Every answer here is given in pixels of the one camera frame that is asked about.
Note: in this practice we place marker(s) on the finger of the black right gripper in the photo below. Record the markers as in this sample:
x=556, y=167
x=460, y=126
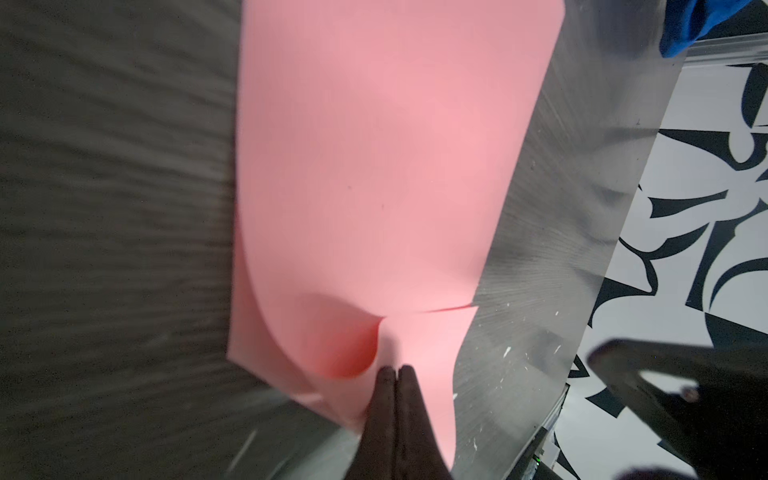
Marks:
x=708, y=404

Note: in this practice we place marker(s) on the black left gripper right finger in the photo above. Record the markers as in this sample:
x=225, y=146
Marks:
x=417, y=456

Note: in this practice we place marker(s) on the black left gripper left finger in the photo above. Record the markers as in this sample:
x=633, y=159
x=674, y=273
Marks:
x=375, y=455

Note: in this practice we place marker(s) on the pink paper sheet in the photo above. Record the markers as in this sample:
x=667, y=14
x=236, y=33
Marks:
x=375, y=145

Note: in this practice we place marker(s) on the blue cloth cap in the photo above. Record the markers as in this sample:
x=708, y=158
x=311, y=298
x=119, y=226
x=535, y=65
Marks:
x=686, y=21

